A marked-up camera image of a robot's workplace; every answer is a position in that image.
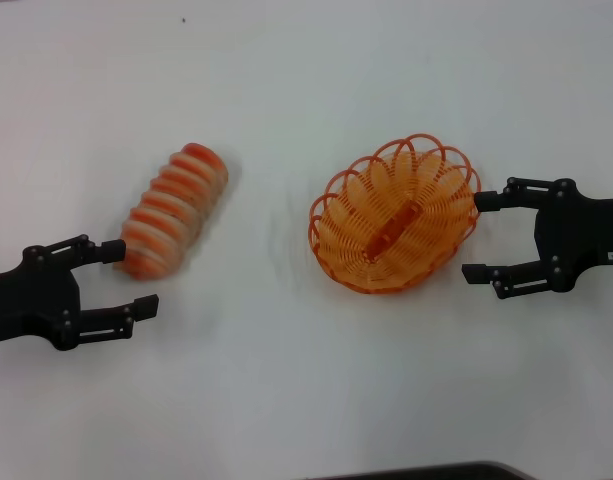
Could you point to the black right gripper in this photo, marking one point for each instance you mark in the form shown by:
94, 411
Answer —
581, 235

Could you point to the dark rounded robot base edge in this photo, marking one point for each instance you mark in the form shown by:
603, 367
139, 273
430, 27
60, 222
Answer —
461, 472

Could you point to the orange woven plastic basket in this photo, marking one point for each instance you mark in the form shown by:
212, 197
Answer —
436, 200

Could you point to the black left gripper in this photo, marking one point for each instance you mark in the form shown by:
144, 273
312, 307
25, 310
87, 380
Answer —
36, 295

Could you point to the orange white striped bread loaf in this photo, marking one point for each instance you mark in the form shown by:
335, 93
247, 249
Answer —
176, 210

